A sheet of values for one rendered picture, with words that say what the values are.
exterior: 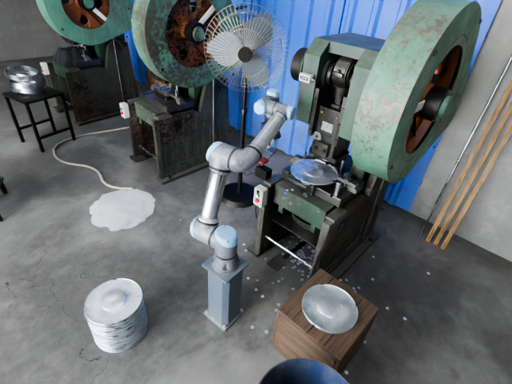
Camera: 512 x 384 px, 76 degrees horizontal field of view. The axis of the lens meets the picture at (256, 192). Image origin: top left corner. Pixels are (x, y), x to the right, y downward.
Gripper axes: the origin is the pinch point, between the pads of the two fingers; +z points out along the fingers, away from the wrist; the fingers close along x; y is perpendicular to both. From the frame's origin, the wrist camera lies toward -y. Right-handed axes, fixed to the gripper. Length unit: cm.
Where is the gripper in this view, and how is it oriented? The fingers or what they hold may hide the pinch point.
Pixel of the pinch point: (269, 147)
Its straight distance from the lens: 204.2
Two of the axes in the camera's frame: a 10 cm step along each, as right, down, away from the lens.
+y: -3.8, -6.0, 7.0
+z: -0.7, 7.8, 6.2
